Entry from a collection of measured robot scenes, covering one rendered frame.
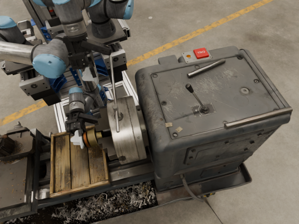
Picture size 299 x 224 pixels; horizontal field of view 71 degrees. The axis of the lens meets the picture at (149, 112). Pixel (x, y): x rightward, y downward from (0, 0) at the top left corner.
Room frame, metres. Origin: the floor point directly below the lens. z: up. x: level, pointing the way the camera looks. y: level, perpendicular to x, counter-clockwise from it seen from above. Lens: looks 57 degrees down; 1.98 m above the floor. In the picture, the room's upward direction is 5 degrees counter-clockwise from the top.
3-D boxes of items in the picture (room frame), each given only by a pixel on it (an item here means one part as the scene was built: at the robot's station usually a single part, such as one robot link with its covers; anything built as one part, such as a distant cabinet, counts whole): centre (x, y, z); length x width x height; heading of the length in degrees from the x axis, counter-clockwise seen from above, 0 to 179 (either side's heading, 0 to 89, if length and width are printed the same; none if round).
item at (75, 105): (0.63, 0.38, 1.08); 0.08 x 0.05 x 0.08; 99
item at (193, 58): (0.77, -0.26, 1.23); 0.13 x 0.08 x 0.05; 99
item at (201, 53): (0.78, -0.28, 1.26); 0.06 x 0.06 x 0.02; 9
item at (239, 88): (0.57, -0.26, 1.06); 0.59 x 0.48 x 0.39; 99
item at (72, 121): (0.55, 0.38, 1.08); 0.12 x 0.09 x 0.08; 9
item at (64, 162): (0.44, 0.41, 0.89); 0.36 x 0.30 x 0.04; 9
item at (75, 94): (0.71, 0.40, 1.07); 0.11 x 0.08 x 0.09; 9
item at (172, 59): (0.75, -0.11, 1.24); 0.09 x 0.08 x 0.03; 99
